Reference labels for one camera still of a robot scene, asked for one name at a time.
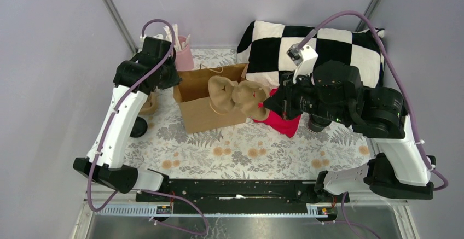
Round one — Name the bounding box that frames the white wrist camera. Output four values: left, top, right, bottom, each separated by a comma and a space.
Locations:
287, 44, 318, 84
139, 34, 164, 51

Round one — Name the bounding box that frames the red cloth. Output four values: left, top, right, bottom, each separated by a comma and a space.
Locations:
253, 110, 301, 138

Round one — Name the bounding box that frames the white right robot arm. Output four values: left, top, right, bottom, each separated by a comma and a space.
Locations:
263, 60, 435, 202

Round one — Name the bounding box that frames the stack of black lids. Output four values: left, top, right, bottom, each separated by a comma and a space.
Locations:
130, 116, 148, 138

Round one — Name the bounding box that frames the cardboard cup carrier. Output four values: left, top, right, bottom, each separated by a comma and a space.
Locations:
139, 92, 158, 115
208, 76, 270, 120

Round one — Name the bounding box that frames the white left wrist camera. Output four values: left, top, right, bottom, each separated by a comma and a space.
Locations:
139, 34, 164, 51

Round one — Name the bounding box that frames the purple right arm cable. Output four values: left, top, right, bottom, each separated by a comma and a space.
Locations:
295, 10, 449, 239

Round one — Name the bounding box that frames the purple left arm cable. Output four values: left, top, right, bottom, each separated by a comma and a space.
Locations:
86, 19, 211, 236

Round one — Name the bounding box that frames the brown paper bag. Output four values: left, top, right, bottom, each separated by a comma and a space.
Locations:
173, 63, 247, 133

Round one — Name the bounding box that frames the pink cup holder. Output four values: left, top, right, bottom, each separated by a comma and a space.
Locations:
175, 36, 194, 71

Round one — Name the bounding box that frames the floral table mat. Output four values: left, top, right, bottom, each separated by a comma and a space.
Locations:
115, 48, 372, 181

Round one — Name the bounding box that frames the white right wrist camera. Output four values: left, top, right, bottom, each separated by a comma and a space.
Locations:
287, 44, 318, 84

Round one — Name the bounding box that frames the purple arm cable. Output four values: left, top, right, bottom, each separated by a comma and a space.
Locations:
86, 19, 211, 236
295, 10, 449, 239

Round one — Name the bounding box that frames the checkered black white pillow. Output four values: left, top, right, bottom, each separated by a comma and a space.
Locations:
236, 20, 384, 89

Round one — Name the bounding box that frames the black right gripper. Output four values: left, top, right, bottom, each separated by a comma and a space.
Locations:
262, 69, 349, 124

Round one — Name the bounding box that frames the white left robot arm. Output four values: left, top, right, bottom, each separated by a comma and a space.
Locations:
73, 37, 181, 201

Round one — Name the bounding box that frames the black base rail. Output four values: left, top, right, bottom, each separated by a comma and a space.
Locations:
135, 179, 350, 215

